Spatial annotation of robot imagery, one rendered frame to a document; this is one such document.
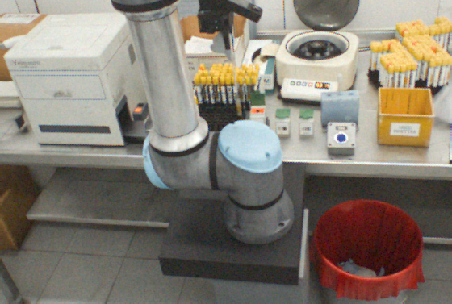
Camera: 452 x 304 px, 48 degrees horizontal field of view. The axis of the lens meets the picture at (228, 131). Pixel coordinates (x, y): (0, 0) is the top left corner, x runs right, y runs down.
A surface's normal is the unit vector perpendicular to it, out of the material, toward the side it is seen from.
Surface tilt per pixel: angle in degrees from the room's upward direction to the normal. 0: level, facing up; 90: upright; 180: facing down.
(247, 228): 76
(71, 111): 90
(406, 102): 90
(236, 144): 8
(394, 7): 90
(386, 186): 0
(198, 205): 4
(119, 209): 0
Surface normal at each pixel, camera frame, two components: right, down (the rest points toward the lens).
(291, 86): -0.23, -0.48
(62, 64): -0.18, 0.59
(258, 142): 0.01, -0.76
